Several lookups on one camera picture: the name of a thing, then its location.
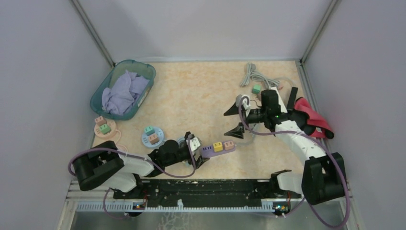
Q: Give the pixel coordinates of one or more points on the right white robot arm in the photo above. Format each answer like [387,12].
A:
[323,177]

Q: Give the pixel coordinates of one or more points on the brown plug on blue socket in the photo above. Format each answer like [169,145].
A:
[153,139]

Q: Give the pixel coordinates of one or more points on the purple cloth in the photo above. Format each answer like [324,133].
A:
[121,97]

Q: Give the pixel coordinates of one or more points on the yellow plug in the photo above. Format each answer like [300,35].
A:
[218,147]

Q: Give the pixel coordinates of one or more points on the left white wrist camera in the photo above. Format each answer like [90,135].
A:
[194,144]

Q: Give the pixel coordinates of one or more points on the purple power strip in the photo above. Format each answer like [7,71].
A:
[207,151]

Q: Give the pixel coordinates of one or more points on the black power strip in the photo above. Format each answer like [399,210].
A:
[291,99]

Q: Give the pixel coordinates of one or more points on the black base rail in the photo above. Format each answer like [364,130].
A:
[217,193]

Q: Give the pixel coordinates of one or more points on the white power strip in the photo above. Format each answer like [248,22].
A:
[280,101]

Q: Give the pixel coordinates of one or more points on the teal plastic basin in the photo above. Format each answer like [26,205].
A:
[146,70]

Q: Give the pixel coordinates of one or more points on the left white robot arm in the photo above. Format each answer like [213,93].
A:
[105,165]

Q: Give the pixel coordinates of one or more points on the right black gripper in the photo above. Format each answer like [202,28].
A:
[238,132]

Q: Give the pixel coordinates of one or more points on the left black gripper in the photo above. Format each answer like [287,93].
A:
[200,161]

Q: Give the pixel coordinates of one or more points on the blue round socket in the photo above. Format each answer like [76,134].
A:
[161,135]

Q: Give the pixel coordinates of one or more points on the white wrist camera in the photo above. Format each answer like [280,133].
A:
[243,101]
[194,144]

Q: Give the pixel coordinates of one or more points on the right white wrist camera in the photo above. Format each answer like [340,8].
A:
[243,101]

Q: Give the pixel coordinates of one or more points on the pink round socket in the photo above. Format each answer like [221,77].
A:
[113,132]

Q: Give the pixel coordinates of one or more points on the red and black cloth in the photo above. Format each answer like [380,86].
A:
[314,125]

